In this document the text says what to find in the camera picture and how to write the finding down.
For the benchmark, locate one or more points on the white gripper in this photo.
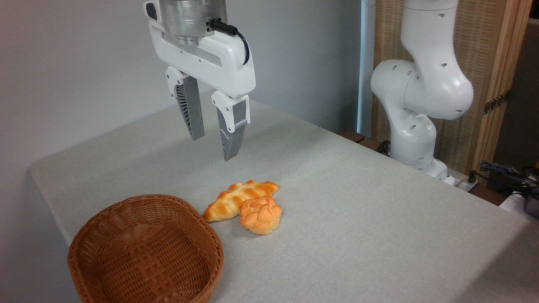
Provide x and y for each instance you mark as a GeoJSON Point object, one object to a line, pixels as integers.
{"type": "Point", "coordinates": [219, 59]}

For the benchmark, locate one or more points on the round knotted bread roll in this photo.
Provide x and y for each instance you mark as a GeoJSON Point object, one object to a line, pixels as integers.
{"type": "Point", "coordinates": [261, 216]}

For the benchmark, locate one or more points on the long braided bread loaf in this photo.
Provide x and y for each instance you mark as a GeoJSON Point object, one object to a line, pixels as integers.
{"type": "Point", "coordinates": [236, 198]}

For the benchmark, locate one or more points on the brown woven wicker basket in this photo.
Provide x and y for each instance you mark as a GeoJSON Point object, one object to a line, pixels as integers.
{"type": "Point", "coordinates": [143, 252]}

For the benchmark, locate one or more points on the dark brown wooden ledge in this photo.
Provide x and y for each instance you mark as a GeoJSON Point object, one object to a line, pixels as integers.
{"type": "Point", "coordinates": [358, 138]}

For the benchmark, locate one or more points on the white vertical pole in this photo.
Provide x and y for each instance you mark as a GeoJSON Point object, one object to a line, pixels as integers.
{"type": "Point", "coordinates": [365, 63]}

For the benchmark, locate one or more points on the white power strip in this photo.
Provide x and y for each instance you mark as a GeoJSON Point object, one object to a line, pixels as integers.
{"type": "Point", "coordinates": [461, 182]}

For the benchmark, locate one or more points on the wooden woven folding screen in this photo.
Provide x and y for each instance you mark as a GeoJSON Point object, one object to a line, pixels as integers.
{"type": "Point", "coordinates": [484, 50]}

